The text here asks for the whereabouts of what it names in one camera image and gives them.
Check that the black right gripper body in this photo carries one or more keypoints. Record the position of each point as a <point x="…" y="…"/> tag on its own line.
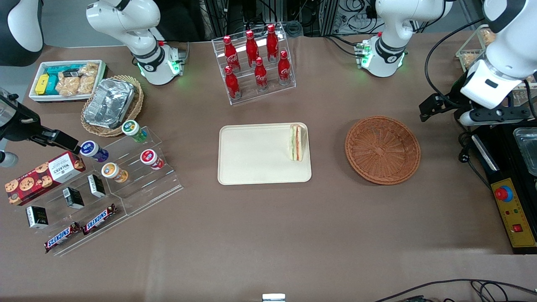
<point x="21" y="126"/>

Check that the triangular sandwich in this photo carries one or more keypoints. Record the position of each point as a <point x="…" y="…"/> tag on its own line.
<point x="296" y="142"/>

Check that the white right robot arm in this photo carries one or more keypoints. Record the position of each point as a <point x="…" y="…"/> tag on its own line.
<point x="126" y="19"/>

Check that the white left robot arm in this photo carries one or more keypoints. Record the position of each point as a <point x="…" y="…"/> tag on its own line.
<point x="392" y="50"/>

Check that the brown round wicker basket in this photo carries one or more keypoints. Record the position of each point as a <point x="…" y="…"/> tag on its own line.
<point x="382" y="150"/>

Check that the light oval wicker basket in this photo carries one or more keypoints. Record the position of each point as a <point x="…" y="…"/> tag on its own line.
<point x="136" y="105"/>

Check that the cream plastic tray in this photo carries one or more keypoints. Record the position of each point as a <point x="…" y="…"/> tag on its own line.
<point x="256" y="155"/>

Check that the blue lid snack cup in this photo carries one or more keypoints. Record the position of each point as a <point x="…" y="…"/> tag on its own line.
<point x="93" y="151"/>

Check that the white plastic bin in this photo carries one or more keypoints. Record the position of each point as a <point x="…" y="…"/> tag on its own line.
<point x="37" y="98"/>

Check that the red Walkers cookie box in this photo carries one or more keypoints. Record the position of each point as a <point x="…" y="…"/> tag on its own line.
<point x="42" y="178"/>

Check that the yellow snack box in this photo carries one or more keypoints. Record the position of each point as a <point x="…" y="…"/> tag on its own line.
<point x="42" y="84"/>

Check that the packaged bread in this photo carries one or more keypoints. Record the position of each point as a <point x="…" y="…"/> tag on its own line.
<point x="488" y="37"/>
<point x="470" y="61"/>

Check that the teal snack box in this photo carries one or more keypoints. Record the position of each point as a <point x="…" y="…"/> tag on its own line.
<point x="52" y="86"/>
<point x="63" y="68"/>

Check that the small black carton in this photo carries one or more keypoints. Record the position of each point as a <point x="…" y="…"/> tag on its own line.
<point x="73" y="198"/>
<point x="37" y="217"/>
<point x="96" y="186"/>

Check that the orange snack cup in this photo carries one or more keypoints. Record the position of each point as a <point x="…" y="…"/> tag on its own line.
<point x="113" y="172"/>

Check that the clear bag of cookies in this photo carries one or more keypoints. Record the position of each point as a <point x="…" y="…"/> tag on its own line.
<point x="67" y="86"/>
<point x="88" y="77"/>

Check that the clear metal-rimmed pan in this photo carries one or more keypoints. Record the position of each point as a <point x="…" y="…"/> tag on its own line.
<point x="529" y="149"/>

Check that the aluminium foil container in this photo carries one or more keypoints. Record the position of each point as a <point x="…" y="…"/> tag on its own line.
<point x="109" y="102"/>

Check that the black machine with yellow panel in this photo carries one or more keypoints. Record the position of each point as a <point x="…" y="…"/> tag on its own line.
<point x="501" y="163"/>

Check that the green lid snack cup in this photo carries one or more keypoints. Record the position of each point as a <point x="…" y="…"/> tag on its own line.
<point x="133" y="130"/>

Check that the clear acrylic snack stand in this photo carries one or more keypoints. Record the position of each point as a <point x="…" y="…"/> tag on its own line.
<point x="58" y="216"/>

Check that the Snickers bar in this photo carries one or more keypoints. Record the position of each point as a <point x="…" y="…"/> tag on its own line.
<point x="61" y="238"/>
<point x="100" y="219"/>

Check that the red lid snack cup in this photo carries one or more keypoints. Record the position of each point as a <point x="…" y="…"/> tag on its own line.
<point x="151" y="158"/>

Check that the red emergency stop button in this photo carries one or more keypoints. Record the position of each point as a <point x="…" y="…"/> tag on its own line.
<point x="503" y="193"/>

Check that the clear acrylic cup stand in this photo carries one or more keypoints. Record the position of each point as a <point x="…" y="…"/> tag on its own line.
<point x="159" y="188"/>

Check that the clear acrylic bottle rack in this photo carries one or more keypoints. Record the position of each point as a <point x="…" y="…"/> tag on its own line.
<point x="289" y="84"/>

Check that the red cola bottle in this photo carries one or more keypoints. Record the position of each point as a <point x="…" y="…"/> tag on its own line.
<point x="229" y="52"/>
<point x="284" y="71"/>
<point x="272" y="42"/>
<point x="261" y="77"/>
<point x="232" y="86"/>
<point x="251" y="48"/>

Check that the dark clothed person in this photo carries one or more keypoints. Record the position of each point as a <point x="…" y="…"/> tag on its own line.
<point x="180" y="19"/>

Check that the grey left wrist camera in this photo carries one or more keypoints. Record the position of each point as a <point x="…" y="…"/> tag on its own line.
<point x="499" y="115"/>

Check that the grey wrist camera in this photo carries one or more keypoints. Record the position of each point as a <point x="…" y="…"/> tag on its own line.
<point x="499" y="115"/>
<point x="7" y="159"/>

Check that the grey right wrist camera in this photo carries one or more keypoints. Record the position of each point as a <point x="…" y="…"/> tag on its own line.
<point x="7" y="159"/>

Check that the aluminium frame post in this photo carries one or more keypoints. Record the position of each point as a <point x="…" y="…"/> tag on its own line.
<point x="217" y="16"/>

